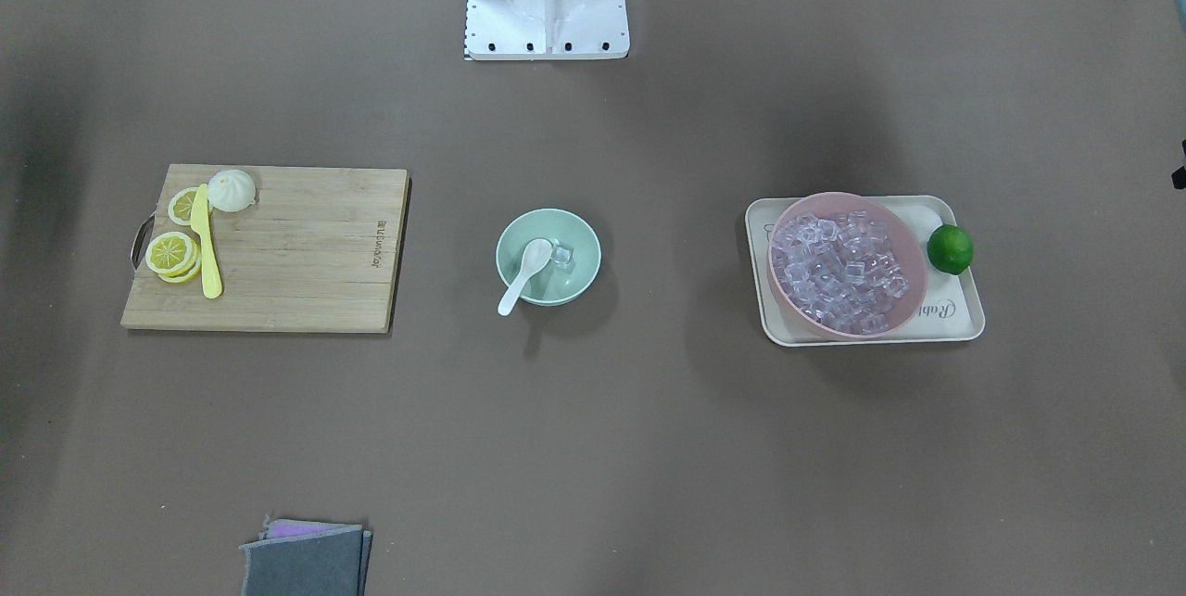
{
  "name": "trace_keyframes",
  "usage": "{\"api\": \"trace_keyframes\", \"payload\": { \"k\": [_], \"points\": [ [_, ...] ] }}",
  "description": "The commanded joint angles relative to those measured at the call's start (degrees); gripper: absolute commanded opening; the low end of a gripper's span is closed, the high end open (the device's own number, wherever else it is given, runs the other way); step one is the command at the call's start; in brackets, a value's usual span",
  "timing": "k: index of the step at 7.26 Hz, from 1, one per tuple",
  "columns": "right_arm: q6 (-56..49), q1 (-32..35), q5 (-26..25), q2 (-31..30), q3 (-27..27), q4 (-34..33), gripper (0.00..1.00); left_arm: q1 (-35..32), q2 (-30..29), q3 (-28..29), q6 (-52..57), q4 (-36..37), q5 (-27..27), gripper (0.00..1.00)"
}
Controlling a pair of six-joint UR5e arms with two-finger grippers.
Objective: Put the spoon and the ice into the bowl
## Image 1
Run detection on single clear ice cube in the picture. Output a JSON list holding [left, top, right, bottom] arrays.
[[550, 244, 574, 271]]

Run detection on white ceramic spoon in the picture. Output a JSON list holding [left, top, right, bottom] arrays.
[[498, 238, 554, 318]]

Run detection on mint green bowl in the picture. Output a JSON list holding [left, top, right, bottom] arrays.
[[495, 209, 602, 306]]

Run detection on clear ice cubes pile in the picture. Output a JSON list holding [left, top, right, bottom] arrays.
[[770, 210, 911, 337]]

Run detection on pink bowl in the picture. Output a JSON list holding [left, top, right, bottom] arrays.
[[767, 192, 927, 342]]

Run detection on bamboo cutting board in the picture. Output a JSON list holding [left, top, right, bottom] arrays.
[[121, 166, 410, 334]]

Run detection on green lime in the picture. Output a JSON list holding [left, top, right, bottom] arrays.
[[927, 223, 975, 276]]

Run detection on beige plastic tray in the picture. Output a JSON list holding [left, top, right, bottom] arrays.
[[744, 196, 986, 348]]

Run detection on yellow plastic knife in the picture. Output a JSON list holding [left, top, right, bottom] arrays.
[[190, 184, 223, 299]]

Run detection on single lemon slice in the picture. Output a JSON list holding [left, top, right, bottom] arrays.
[[167, 186, 199, 227]]

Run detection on lemon slice stack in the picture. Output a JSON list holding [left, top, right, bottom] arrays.
[[145, 232, 202, 284]]

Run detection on grey folded cloth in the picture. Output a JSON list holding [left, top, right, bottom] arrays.
[[240, 517, 372, 595]]

